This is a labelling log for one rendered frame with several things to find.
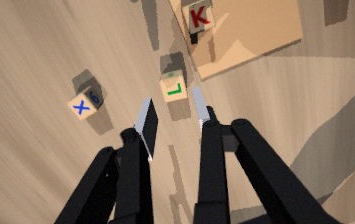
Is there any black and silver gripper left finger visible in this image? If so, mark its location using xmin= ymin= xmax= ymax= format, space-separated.
xmin=54 ymin=97 xmax=158 ymax=224

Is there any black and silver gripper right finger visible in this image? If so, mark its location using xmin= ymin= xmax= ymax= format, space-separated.
xmin=192 ymin=86 xmax=342 ymax=224

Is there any tan flat mat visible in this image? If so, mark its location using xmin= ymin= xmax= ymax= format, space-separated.
xmin=170 ymin=0 xmax=303 ymax=78

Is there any cream block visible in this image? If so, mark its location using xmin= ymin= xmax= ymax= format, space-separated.
xmin=181 ymin=0 xmax=216 ymax=35
xmin=159 ymin=70 xmax=188 ymax=102
xmin=67 ymin=86 xmax=103 ymax=120

